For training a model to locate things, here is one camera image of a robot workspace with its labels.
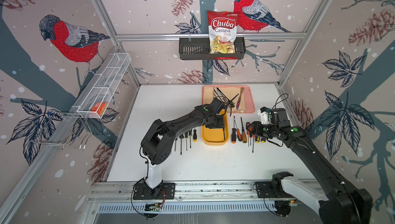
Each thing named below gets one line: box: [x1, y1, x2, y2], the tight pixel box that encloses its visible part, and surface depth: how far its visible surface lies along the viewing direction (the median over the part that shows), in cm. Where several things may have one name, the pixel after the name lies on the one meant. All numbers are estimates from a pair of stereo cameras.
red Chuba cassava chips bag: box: [206, 10, 241, 54], surface depth 85 cm
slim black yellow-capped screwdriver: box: [192, 128, 198, 143], surface depth 94 cm
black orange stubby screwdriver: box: [231, 115, 237, 144], surface depth 94 cm
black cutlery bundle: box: [213, 87, 240, 108], surface depth 113 cm
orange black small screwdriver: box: [234, 120, 243, 142], surface depth 92 cm
